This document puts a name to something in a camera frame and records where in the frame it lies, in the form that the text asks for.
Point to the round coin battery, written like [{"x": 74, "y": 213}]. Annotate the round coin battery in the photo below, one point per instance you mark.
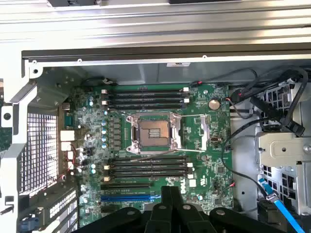
[{"x": 214, "y": 104}]

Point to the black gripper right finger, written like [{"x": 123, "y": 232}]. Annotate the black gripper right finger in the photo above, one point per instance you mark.
[{"x": 187, "y": 218}]

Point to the short black expansion slot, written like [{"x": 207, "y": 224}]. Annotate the short black expansion slot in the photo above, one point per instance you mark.
[{"x": 108, "y": 210}]

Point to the open metal PC case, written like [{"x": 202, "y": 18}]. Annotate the open metal PC case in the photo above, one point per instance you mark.
[{"x": 145, "y": 70}]

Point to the silver socket cover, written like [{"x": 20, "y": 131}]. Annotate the silver socket cover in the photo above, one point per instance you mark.
[{"x": 203, "y": 121}]

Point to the black RAM slot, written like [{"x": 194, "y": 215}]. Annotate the black RAM slot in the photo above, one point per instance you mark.
[
  {"x": 145, "y": 92},
  {"x": 165, "y": 165},
  {"x": 145, "y": 106},
  {"x": 165, "y": 170},
  {"x": 145, "y": 101},
  {"x": 165, "y": 175},
  {"x": 165, "y": 159}
]

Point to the silver metal disk bay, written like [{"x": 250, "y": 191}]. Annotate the silver metal disk bay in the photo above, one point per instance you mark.
[{"x": 286, "y": 148}]

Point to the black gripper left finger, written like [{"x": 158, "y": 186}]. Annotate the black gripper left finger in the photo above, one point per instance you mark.
[{"x": 160, "y": 218}]

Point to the blue expansion slot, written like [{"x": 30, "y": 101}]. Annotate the blue expansion slot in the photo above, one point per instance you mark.
[{"x": 126, "y": 198}]

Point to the green motherboard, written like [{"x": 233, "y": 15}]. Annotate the green motherboard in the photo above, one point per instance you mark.
[{"x": 209, "y": 174}]

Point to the long black expansion slot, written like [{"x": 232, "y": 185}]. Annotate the long black expansion slot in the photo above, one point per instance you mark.
[{"x": 125, "y": 186}]

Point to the green graphics card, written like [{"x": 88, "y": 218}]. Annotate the green graphics card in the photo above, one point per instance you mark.
[{"x": 5, "y": 140}]

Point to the thin metal locking lever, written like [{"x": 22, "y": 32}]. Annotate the thin metal locking lever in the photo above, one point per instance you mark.
[{"x": 194, "y": 115}]

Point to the blue card retainer clip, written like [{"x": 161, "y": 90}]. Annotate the blue card retainer clip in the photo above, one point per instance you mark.
[{"x": 29, "y": 223}]

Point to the CPU socket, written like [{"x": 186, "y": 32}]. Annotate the CPU socket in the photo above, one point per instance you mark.
[{"x": 153, "y": 131}]

